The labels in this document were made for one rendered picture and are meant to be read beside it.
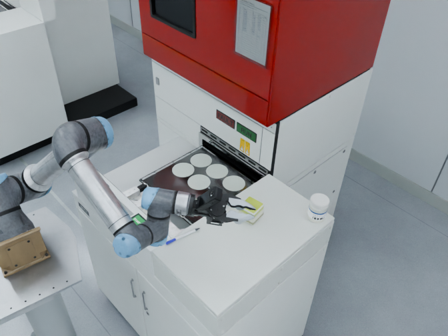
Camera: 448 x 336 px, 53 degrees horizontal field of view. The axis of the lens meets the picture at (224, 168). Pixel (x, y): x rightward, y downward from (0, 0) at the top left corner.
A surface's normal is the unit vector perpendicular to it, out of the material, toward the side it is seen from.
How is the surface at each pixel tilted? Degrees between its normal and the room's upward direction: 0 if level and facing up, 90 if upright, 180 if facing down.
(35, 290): 0
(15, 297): 0
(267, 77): 90
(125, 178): 0
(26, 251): 90
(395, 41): 90
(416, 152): 90
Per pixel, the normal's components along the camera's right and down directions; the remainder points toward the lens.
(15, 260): 0.57, 0.55
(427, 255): 0.03, -0.76
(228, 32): -0.73, 0.44
